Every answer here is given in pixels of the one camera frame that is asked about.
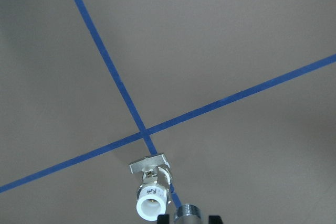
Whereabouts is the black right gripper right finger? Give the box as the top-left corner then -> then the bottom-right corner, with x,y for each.
208,215 -> 223,224

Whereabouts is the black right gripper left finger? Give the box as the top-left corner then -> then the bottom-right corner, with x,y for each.
156,214 -> 170,224

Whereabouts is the chrome tee pipe fitting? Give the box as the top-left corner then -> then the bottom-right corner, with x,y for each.
174,204 -> 203,224

